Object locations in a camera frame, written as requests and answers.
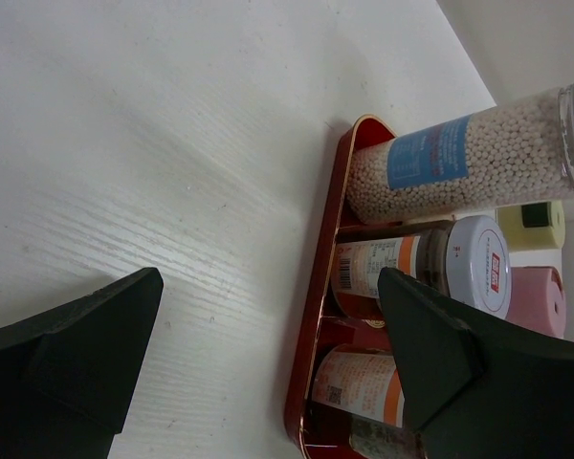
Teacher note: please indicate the short jar red label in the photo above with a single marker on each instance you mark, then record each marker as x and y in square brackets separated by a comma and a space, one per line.
[466, 260]

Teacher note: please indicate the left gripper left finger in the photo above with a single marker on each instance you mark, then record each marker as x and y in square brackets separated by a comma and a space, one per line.
[68, 375]

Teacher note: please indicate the short jar white lid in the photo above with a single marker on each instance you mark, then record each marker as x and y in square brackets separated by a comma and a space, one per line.
[358, 403]

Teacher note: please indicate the pink lid small bottle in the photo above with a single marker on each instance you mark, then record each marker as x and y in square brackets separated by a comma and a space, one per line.
[538, 300]

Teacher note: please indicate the red rectangular tray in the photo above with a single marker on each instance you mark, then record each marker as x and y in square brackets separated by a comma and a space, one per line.
[323, 325]

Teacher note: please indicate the yellow lid small bottle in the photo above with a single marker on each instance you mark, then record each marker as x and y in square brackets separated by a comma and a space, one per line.
[538, 226]

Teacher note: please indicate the tall bottle silver lid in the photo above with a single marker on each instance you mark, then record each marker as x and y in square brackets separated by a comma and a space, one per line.
[516, 153]

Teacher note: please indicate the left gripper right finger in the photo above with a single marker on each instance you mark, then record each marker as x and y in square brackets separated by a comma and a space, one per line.
[477, 386]

